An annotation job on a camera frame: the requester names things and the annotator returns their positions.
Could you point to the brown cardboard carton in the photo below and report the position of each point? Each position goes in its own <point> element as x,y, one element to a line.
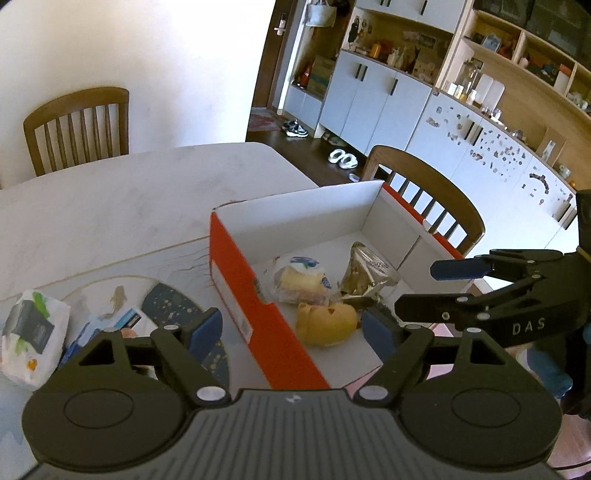
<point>321,76</point>

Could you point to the grey tote bag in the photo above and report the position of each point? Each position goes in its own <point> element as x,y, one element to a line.
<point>322,14</point>

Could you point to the white blue food pouch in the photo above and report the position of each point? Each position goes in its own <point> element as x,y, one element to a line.
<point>124,323</point>

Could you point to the white cabinet wall unit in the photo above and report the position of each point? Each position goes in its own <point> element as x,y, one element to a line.
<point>369,101</point>

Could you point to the person's right hand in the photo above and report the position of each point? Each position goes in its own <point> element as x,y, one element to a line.
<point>551,369</point>

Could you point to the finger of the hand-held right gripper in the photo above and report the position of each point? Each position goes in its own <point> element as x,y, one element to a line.
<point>429,307</point>
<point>457,270</point>

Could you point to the dark sneakers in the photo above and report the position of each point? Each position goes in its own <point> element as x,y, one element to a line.
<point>295,128</point>

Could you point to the silver door lock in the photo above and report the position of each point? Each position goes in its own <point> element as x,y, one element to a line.
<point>280,23</point>

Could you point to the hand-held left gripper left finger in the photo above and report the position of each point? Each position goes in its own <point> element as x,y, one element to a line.
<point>205,330</point>

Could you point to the white plastic snack bag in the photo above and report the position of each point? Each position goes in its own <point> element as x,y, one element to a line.
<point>32,337</point>

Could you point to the white marble desktop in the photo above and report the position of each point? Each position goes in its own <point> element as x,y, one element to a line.
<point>115,207</point>

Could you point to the bread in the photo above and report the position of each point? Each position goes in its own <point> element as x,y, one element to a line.
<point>300,279</point>

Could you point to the red cardboard box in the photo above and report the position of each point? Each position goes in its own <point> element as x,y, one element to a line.
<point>240,295</point>

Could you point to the blue packet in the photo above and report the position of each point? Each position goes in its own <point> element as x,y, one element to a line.
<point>78,341</point>

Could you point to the white slippers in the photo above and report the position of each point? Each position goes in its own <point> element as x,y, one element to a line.
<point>342,158</point>

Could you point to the brown door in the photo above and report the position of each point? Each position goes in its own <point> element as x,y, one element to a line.
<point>272,69</point>

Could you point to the brown wooden chair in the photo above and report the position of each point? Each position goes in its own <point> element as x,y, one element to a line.
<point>443,194</point>
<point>78,124</point>

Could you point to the red doormat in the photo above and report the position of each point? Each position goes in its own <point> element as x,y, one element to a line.
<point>263,119</point>

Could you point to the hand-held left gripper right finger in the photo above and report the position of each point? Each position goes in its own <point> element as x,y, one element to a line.
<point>378,330</point>

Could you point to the yellow squishy toy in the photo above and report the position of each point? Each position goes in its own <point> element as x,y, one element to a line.
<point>323,323</point>

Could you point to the silver foil bag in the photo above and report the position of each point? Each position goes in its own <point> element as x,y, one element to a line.
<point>364,272</point>

